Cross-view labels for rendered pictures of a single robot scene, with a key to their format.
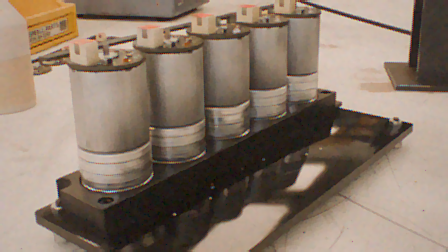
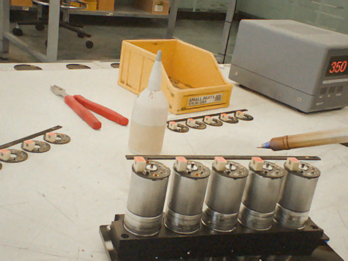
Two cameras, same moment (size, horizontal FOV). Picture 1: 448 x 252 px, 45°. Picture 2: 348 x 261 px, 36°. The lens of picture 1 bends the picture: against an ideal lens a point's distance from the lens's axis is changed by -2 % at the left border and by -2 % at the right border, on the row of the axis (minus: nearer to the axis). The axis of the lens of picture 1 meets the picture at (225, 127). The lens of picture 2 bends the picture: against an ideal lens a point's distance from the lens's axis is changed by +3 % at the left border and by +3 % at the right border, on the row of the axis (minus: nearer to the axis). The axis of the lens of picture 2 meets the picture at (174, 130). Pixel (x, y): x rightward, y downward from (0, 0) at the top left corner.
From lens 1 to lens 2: 17 cm
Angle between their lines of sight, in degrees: 26
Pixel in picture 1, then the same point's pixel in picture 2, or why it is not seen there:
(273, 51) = (263, 191)
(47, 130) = not seen: hidden behind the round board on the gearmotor
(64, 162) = not seen: hidden behind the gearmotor
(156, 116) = (171, 204)
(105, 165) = (132, 219)
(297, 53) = (290, 196)
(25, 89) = (154, 145)
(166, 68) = (181, 183)
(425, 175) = not seen: outside the picture
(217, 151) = (201, 234)
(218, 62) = (219, 187)
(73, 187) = (118, 222)
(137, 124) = (152, 206)
